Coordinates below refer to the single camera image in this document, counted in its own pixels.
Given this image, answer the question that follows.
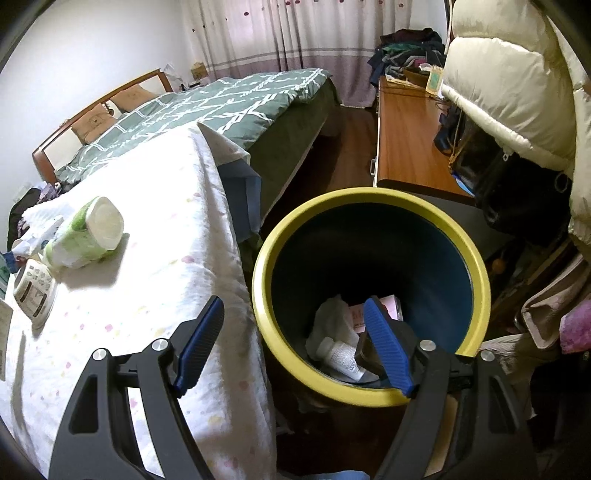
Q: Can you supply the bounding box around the pink box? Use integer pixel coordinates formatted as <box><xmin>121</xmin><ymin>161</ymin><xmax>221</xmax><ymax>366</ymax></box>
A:
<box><xmin>348</xmin><ymin>295</ymin><xmax>403</xmax><ymax>333</ymax></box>

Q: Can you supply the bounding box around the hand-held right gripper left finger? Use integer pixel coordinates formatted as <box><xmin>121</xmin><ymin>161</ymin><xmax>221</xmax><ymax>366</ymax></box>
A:
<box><xmin>48</xmin><ymin>295</ymin><xmax>225</xmax><ymax>480</ymax></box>

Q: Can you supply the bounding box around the pink pouch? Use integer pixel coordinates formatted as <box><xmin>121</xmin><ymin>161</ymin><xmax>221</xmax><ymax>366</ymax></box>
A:
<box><xmin>560</xmin><ymin>308</ymin><xmax>591</xmax><ymax>355</ymax></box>

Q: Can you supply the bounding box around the green wet wipes pack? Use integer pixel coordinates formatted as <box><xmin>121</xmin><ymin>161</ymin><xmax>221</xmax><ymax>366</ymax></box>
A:
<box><xmin>43</xmin><ymin>196</ymin><xmax>125</xmax><ymax>269</ymax></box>

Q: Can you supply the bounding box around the beige cloth bag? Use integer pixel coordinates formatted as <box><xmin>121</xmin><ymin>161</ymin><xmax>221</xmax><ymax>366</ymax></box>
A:
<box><xmin>480</xmin><ymin>258</ymin><xmax>591</xmax><ymax>416</ymax></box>

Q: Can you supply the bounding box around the clear plastic wrapper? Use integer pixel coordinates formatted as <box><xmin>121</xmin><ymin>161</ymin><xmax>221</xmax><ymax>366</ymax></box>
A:
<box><xmin>8</xmin><ymin>216</ymin><xmax>64</xmax><ymax>268</ymax></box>

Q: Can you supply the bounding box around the mixed clothes pile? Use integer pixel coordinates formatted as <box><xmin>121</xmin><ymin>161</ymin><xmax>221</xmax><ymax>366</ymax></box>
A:
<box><xmin>368</xmin><ymin>28</ymin><xmax>448</xmax><ymax>86</ymax></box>

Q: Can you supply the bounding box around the yellow rimmed blue trash bin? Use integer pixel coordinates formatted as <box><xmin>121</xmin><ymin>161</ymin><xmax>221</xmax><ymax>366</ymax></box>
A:
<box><xmin>252</xmin><ymin>187</ymin><xmax>491</xmax><ymax>409</ymax></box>

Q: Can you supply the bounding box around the black bag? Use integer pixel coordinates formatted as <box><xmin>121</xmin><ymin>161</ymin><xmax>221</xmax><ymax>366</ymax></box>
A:
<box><xmin>434</xmin><ymin>102</ymin><xmax>575</xmax><ymax>245</ymax></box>

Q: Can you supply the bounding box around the wooden desk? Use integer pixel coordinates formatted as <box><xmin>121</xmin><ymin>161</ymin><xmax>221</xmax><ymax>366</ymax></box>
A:
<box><xmin>369</xmin><ymin>74</ymin><xmax>481</xmax><ymax>206</ymax></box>

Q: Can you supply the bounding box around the dark clothes pile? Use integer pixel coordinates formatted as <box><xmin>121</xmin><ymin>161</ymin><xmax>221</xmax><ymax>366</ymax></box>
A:
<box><xmin>7</xmin><ymin>182</ymin><xmax>61</xmax><ymax>241</ymax></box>

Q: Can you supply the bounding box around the wooden bed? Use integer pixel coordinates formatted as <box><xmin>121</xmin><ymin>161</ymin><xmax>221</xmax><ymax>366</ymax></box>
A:
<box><xmin>31</xmin><ymin>68</ymin><xmax>342</xmax><ymax>222</ymax></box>

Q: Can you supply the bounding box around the green plaid duvet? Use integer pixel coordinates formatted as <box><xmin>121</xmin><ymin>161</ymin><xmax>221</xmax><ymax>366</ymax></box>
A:
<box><xmin>55</xmin><ymin>68</ymin><xmax>342</xmax><ymax>185</ymax></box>

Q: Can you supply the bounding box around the pink white curtain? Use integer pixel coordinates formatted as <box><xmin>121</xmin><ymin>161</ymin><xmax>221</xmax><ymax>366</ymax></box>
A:
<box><xmin>178</xmin><ymin>0</ymin><xmax>451</xmax><ymax>109</ymax></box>

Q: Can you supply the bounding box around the white plastic bottle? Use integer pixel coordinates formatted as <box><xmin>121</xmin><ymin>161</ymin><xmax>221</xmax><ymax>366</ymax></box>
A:
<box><xmin>318</xmin><ymin>337</ymin><xmax>365</xmax><ymax>381</ymax></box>

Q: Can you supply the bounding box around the white paper towel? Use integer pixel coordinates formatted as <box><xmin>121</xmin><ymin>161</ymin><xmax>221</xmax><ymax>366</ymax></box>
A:
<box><xmin>305</xmin><ymin>296</ymin><xmax>361</xmax><ymax>354</ymax></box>

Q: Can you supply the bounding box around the white floral tablecloth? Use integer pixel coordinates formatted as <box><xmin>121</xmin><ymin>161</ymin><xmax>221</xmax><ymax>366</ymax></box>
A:
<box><xmin>0</xmin><ymin>124</ymin><xmax>278</xmax><ymax>480</ymax></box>

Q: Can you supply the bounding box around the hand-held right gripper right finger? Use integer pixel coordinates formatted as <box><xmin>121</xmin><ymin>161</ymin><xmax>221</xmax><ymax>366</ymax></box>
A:
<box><xmin>364</xmin><ymin>296</ymin><xmax>539</xmax><ymax>480</ymax></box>

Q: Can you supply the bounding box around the white remote control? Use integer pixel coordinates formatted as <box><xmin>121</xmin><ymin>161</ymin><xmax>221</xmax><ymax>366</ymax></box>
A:
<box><xmin>10</xmin><ymin>259</ymin><xmax>60</xmax><ymax>329</ymax></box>

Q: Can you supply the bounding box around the cream puffer jacket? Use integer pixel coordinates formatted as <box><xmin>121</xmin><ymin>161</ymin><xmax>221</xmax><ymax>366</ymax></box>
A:
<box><xmin>441</xmin><ymin>0</ymin><xmax>591</xmax><ymax>252</ymax></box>

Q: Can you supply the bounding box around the brown pillow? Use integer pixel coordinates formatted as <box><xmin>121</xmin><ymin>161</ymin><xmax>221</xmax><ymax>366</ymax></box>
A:
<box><xmin>111</xmin><ymin>88</ymin><xmax>160</xmax><ymax>112</ymax></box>
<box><xmin>71</xmin><ymin>104</ymin><xmax>118</xmax><ymax>144</ymax></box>

